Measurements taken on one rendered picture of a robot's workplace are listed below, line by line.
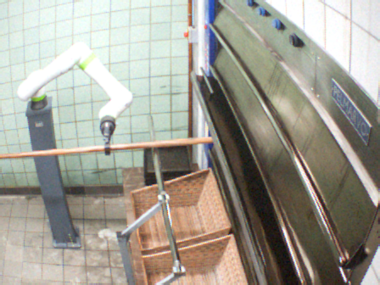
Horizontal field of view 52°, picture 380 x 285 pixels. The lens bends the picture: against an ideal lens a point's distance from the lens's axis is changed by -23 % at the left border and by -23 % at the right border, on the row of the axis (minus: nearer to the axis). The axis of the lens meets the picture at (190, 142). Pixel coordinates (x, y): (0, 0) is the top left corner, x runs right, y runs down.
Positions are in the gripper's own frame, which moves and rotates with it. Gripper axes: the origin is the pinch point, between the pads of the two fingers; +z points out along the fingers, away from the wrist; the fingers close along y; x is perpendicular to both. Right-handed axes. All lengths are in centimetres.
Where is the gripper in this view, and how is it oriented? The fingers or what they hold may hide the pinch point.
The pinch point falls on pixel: (107, 148)
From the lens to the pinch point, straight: 243.1
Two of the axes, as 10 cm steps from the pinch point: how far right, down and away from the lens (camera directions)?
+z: 1.4, 5.1, -8.5
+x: -9.9, 0.7, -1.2
